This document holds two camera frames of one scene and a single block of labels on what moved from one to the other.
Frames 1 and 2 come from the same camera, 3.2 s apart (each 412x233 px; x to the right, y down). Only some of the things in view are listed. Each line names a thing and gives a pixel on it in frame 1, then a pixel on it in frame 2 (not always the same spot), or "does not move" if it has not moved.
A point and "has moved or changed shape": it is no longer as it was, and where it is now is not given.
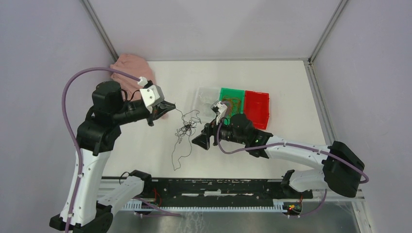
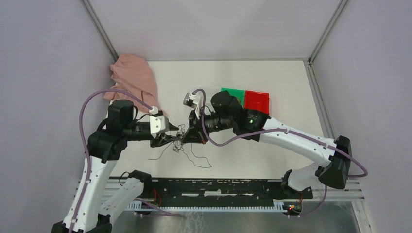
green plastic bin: x=236 y=97 does not move
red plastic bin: x=256 y=108 does not move
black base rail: x=221 y=190 does not move
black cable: x=183 y=147 has moved or changed shape
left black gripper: x=159 y=110 → x=162 y=140
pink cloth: x=128 y=85 does not move
